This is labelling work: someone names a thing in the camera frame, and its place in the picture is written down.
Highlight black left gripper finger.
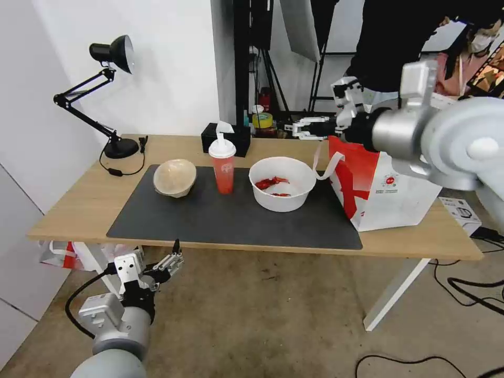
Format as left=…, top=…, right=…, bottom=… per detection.
left=152, top=239, right=185, bottom=277

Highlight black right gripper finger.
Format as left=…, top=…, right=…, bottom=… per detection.
left=300, top=116, right=337, bottom=129
left=291, top=122, right=330, bottom=142

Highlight white red takeout bag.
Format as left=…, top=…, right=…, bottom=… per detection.
left=313, top=135, right=444, bottom=233

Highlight white red plastic bag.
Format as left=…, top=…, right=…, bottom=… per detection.
left=37, top=239, right=138, bottom=273

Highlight yellow green tape roll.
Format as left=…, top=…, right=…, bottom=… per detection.
left=251, top=112, right=275, bottom=129

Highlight red canister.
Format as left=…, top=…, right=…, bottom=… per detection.
left=257, top=87, right=273, bottom=114

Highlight red crayfish shells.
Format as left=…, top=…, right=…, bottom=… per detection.
left=255, top=176, right=292, bottom=198

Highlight white table leg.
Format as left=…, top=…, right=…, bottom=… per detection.
left=363, top=257, right=438, bottom=332
left=72, top=241, right=104, bottom=273

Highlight black desk mat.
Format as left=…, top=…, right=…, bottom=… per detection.
left=106, top=165, right=363, bottom=250

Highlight white bowl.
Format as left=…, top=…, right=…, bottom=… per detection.
left=248, top=156, right=317, bottom=213

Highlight beige paper bowl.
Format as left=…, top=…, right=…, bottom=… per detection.
left=153, top=157, right=197, bottom=199

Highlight red drink cup white lid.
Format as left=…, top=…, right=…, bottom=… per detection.
left=208, top=133, right=237, bottom=195

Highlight white reflector panel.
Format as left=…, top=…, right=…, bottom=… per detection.
left=280, top=0, right=322, bottom=62

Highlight person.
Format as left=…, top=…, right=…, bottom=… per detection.
left=343, top=0, right=471, bottom=95
left=433, top=15, right=504, bottom=99

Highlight black tissue box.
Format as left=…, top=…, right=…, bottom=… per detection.
left=201, top=122, right=252, bottom=158

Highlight white cardboard box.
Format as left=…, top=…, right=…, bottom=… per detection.
left=436, top=196, right=484, bottom=238

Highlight black desk lamp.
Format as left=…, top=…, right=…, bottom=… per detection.
left=53, top=34, right=140, bottom=160

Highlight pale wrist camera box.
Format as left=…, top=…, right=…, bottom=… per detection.
left=330, top=77, right=368, bottom=128
left=113, top=253, right=145, bottom=285

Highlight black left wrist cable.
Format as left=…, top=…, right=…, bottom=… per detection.
left=65, top=266, right=120, bottom=340

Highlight black stand frame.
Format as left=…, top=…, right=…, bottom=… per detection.
left=233, top=0, right=294, bottom=128

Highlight black lamp cable with switch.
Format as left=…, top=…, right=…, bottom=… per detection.
left=98, top=135, right=149, bottom=179

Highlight black floor cable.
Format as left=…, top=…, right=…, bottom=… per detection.
left=432, top=258, right=504, bottom=309
left=355, top=353, right=504, bottom=378

